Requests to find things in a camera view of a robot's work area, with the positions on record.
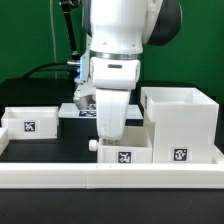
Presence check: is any white drawer cabinet box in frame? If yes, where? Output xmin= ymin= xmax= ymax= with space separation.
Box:
xmin=140 ymin=87 xmax=219 ymax=164

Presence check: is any white marker base plate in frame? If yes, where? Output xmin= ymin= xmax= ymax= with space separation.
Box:
xmin=58 ymin=103 xmax=143 ymax=120

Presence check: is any white hanging cable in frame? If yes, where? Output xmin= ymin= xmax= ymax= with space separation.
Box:
xmin=49 ymin=0 xmax=58 ymax=80

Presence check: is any black cable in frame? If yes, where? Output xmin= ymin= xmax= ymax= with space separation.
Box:
xmin=21 ymin=61 xmax=76 ymax=80

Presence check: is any white front boundary rail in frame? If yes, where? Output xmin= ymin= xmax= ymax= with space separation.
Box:
xmin=0 ymin=128 xmax=224 ymax=189

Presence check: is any white drawer with knob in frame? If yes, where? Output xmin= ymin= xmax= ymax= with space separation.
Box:
xmin=89 ymin=126 xmax=153 ymax=164

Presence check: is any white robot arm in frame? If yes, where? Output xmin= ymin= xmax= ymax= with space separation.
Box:
xmin=81 ymin=0 xmax=182 ymax=140

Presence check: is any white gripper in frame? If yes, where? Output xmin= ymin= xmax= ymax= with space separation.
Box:
xmin=90 ymin=57 xmax=140 ymax=140

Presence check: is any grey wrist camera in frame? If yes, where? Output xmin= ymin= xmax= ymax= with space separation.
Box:
xmin=73 ymin=78 xmax=96 ymax=110

